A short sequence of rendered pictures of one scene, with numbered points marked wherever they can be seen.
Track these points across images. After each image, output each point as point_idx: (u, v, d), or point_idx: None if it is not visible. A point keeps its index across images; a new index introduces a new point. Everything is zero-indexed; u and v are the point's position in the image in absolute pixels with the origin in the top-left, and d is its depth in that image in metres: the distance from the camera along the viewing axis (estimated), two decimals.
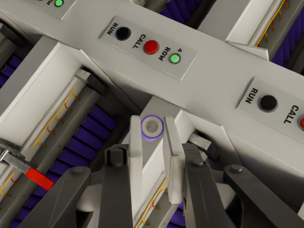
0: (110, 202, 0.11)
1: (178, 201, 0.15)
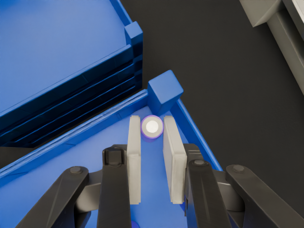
0: (108, 202, 0.11)
1: (180, 201, 0.15)
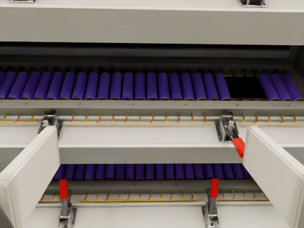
0: None
1: None
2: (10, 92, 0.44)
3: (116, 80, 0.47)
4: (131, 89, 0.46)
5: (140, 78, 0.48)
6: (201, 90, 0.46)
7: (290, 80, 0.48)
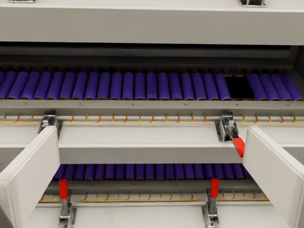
0: None
1: None
2: (10, 92, 0.44)
3: (116, 80, 0.47)
4: (131, 89, 0.46)
5: (140, 78, 0.48)
6: (201, 90, 0.46)
7: (290, 80, 0.48)
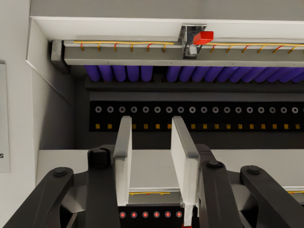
0: (96, 203, 0.11)
1: (192, 202, 0.15)
2: None
3: (290, 77, 0.43)
4: (281, 71, 0.41)
5: (264, 78, 0.43)
6: (203, 71, 0.40)
7: (93, 76, 0.42)
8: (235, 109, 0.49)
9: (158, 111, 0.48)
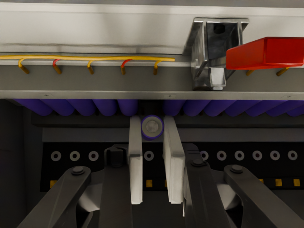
0: (110, 202, 0.11)
1: (178, 201, 0.15)
2: None
3: None
4: None
5: None
6: (226, 104, 0.22)
7: (37, 111, 0.24)
8: (270, 154, 0.31)
9: (149, 159, 0.30)
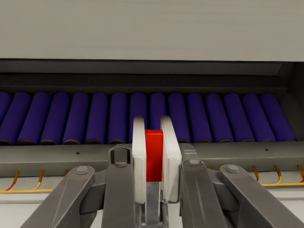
0: (113, 201, 0.11)
1: (174, 201, 0.15)
2: None
3: None
4: None
5: (15, 103, 0.28)
6: (117, 126, 0.26)
7: (274, 106, 0.29)
8: None
9: None
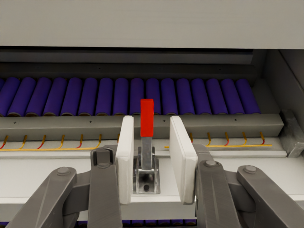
0: (98, 203, 0.11)
1: (190, 202, 0.15)
2: None
3: (6, 88, 0.34)
4: (23, 101, 0.33)
5: (39, 86, 0.35)
6: (120, 102, 0.33)
7: (246, 88, 0.36)
8: None
9: None
